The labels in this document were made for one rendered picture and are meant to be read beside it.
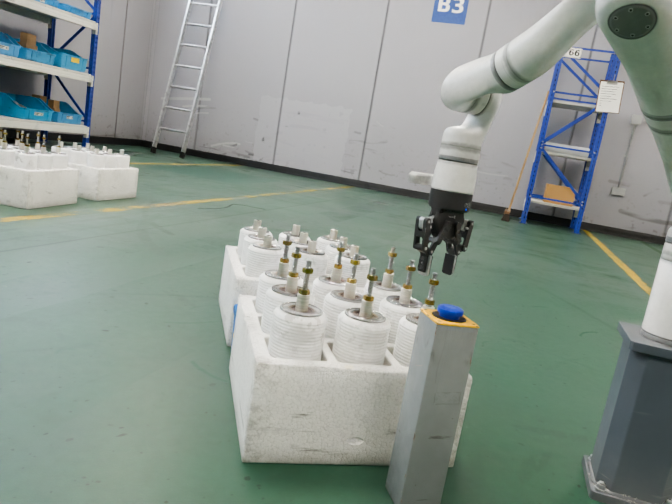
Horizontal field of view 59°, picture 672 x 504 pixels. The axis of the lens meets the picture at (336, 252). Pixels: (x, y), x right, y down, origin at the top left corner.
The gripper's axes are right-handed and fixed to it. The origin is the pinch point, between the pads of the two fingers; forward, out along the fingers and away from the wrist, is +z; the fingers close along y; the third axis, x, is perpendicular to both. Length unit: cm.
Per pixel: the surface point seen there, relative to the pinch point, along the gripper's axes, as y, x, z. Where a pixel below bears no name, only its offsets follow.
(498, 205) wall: 537, 341, 25
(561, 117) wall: 562, 300, -87
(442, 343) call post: -15.1, -15.4, 7.2
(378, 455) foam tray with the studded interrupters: -10.1, -3.3, 33.3
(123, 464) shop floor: -48, 15, 35
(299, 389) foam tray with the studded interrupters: -24.4, 4.1, 21.7
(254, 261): -1, 56, 14
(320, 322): -20.2, 6.4, 11.1
